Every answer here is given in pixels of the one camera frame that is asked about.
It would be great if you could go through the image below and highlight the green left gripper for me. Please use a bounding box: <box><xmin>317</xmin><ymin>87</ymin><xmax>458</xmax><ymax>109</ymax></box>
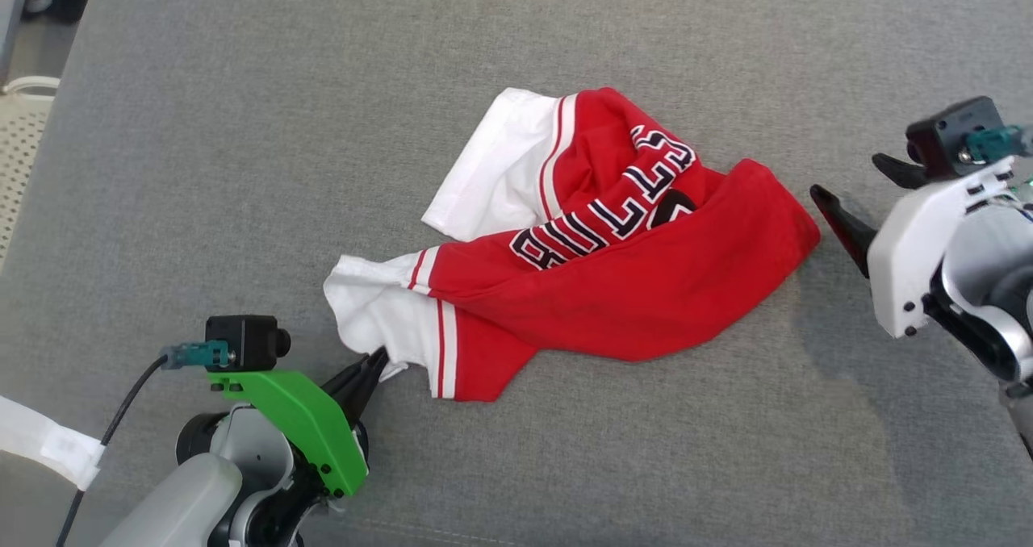
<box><xmin>206</xmin><ymin>348</ymin><xmax>391</xmax><ymax>524</ymax></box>

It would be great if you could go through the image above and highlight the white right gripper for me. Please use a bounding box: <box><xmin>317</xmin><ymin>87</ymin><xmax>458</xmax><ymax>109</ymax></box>
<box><xmin>809</xmin><ymin>154</ymin><xmax>1018</xmax><ymax>340</ymax></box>

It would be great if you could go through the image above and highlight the red white Bulls shirt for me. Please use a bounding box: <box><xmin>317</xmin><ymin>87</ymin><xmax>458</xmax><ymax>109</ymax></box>
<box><xmin>323</xmin><ymin>87</ymin><xmax>822</xmax><ymax>403</ymax></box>

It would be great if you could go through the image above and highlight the beige perforated laundry basket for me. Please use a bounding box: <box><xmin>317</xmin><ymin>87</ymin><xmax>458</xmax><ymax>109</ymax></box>
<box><xmin>0</xmin><ymin>75</ymin><xmax>61</xmax><ymax>269</ymax></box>

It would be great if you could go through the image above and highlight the black cable with teal plug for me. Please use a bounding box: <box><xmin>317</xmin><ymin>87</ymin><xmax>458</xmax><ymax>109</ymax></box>
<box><xmin>964</xmin><ymin>125</ymin><xmax>1033</xmax><ymax>165</ymax></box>
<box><xmin>55</xmin><ymin>341</ymin><xmax>231</xmax><ymax>547</ymax></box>

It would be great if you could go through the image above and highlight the white fabric strap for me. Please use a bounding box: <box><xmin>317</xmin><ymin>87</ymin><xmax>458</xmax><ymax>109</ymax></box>
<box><xmin>0</xmin><ymin>394</ymin><xmax>106</xmax><ymax>491</ymax></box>

